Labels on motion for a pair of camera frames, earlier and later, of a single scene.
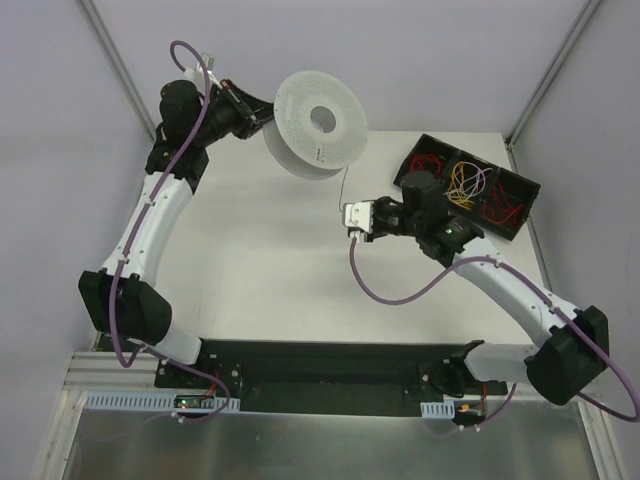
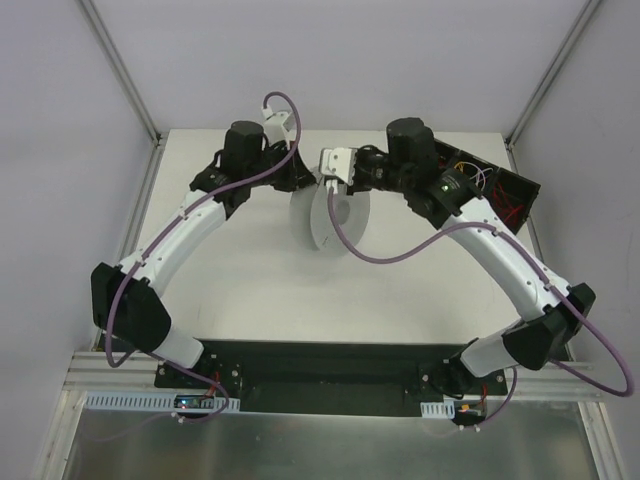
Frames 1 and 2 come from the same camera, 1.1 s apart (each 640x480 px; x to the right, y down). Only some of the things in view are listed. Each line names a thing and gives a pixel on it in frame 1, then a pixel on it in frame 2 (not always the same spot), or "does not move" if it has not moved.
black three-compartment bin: (499, 199) does not move
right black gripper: (379, 218) → (357, 176)
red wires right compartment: (500, 210) does not move
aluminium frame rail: (106, 372) does not move
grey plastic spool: (320, 125) → (312, 221)
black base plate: (328, 377) does not move
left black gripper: (240, 112) → (294, 176)
